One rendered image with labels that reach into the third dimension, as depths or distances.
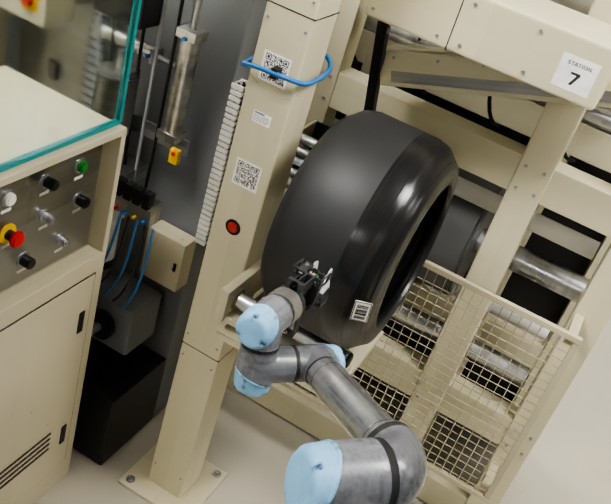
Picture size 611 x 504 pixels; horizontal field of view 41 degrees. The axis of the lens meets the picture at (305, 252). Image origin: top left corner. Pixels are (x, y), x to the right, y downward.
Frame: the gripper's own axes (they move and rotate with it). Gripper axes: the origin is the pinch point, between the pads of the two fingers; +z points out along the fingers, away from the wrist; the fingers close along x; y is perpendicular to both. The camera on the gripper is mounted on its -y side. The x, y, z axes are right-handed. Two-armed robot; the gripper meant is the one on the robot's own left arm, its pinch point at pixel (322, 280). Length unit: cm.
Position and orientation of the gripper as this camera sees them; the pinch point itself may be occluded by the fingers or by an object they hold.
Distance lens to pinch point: 183.7
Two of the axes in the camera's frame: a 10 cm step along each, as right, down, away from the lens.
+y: 3.2, -8.4, -4.3
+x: -8.5, -4.6, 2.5
